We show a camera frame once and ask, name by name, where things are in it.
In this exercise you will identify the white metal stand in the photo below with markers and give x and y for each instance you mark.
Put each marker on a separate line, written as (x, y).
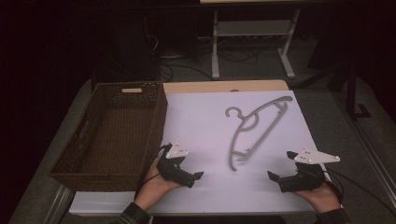
(214, 46)

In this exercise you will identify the aluminium frame rail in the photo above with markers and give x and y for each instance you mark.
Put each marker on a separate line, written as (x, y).
(59, 205)
(375, 158)

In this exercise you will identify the grey plastic clothes hanger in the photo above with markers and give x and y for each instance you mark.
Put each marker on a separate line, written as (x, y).
(267, 107)

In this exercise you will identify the person's left hand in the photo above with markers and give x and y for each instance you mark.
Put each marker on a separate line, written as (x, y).
(155, 186)

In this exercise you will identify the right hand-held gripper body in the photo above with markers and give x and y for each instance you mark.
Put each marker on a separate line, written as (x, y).
(306, 179)

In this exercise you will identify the person's right hand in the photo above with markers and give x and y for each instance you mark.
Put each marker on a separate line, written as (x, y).
(322, 197)

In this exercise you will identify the dark metal stand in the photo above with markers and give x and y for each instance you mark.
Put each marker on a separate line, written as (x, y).
(351, 93)

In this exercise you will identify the white table mat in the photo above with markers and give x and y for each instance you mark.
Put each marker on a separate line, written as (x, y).
(202, 124)

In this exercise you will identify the brown wicker basket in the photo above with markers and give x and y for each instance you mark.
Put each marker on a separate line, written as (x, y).
(124, 137)

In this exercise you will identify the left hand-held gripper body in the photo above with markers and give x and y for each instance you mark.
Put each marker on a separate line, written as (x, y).
(170, 169)

